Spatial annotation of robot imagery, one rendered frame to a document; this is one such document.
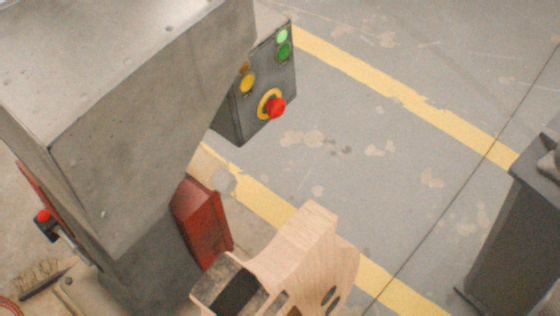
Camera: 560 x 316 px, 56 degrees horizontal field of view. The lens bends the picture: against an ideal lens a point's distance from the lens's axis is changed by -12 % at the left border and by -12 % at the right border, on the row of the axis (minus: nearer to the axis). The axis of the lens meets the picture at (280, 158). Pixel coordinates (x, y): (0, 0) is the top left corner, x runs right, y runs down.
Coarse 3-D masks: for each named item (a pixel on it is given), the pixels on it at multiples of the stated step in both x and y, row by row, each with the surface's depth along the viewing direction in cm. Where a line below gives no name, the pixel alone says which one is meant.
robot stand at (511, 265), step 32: (512, 192) 134; (544, 192) 120; (512, 224) 138; (544, 224) 127; (480, 256) 163; (512, 256) 145; (544, 256) 133; (480, 288) 169; (512, 288) 154; (544, 288) 144
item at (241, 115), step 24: (264, 24) 95; (288, 24) 96; (264, 48) 93; (264, 72) 97; (288, 72) 103; (240, 96) 95; (264, 96) 101; (288, 96) 108; (216, 120) 103; (240, 120) 99; (264, 120) 106; (240, 144) 104
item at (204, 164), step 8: (200, 152) 62; (208, 152) 63; (192, 160) 62; (200, 160) 62; (208, 160) 62; (216, 160) 62; (192, 168) 62; (200, 168) 61; (208, 168) 61; (216, 168) 61; (192, 176) 63; (200, 176) 62; (208, 176) 61; (208, 184) 61
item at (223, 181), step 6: (222, 168) 62; (216, 174) 61; (222, 174) 61; (228, 174) 61; (216, 180) 61; (222, 180) 61; (228, 180) 61; (234, 180) 61; (216, 186) 61; (222, 186) 61; (228, 186) 61; (234, 186) 62; (222, 192) 61; (228, 192) 61
